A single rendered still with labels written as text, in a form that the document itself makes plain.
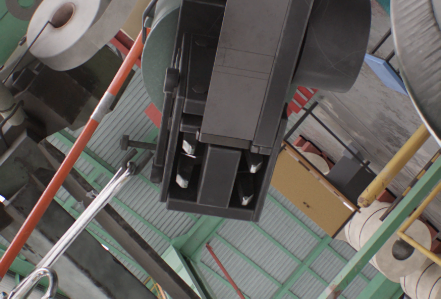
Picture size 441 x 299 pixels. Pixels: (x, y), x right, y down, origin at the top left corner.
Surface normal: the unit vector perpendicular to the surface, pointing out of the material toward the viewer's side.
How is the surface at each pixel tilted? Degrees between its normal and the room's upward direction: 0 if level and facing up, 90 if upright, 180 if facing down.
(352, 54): 74
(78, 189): 33
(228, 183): 65
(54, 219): 140
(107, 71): 125
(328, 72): 56
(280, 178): 90
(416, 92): 90
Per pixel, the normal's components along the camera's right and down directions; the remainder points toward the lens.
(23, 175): 0.29, 0.25
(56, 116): -0.39, 0.77
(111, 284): 0.69, -0.42
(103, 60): 0.62, -0.23
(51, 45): -0.51, -0.44
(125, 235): -0.57, 0.61
